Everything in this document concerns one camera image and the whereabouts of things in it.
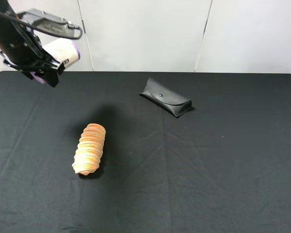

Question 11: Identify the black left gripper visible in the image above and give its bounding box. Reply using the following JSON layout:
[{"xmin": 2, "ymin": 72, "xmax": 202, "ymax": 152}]
[{"xmin": 0, "ymin": 21, "xmax": 65, "ymax": 87}]

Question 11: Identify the purple trash bag roll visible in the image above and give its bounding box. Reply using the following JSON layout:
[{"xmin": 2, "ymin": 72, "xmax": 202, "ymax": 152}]
[{"xmin": 34, "ymin": 38, "xmax": 81, "ymax": 84}]

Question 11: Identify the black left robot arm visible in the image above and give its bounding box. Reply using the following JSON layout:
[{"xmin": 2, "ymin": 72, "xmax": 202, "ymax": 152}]
[{"xmin": 0, "ymin": 0, "xmax": 65, "ymax": 87}]

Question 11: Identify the tan spiral bread loaf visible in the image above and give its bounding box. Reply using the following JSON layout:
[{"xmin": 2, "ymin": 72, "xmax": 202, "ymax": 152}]
[{"xmin": 72, "ymin": 123, "xmax": 106, "ymax": 176}]

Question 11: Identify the black glasses case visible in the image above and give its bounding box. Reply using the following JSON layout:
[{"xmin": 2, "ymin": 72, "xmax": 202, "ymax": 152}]
[{"xmin": 139, "ymin": 78, "xmax": 192, "ymax": 117}]

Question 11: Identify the black tablecloth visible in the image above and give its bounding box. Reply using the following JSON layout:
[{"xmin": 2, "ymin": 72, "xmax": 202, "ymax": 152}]
[{"xmin": 0, "ymin": 71, "xmax": 291, "ymax": 233}]

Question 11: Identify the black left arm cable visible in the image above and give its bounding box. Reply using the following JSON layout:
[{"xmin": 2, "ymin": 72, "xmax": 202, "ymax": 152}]
[{"xmin": 0, "ymin": 7, "xmax": 83, "ymax": 40}]

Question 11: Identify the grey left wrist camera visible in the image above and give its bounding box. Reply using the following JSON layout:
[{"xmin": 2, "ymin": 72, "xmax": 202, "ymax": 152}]
[{"xmin": 17, "ymin": 8, "xmax": 81, "ymax": 39}]

